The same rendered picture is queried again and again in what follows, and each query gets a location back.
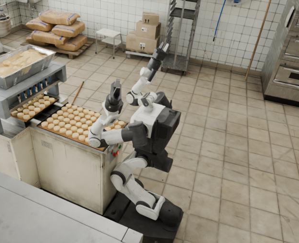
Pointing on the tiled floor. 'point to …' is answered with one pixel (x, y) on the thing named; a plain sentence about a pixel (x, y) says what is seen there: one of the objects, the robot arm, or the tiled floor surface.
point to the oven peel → (258, 38)
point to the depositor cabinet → (16, 150)
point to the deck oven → (290, 59)
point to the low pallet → (61, 49)
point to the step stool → (110, 38)
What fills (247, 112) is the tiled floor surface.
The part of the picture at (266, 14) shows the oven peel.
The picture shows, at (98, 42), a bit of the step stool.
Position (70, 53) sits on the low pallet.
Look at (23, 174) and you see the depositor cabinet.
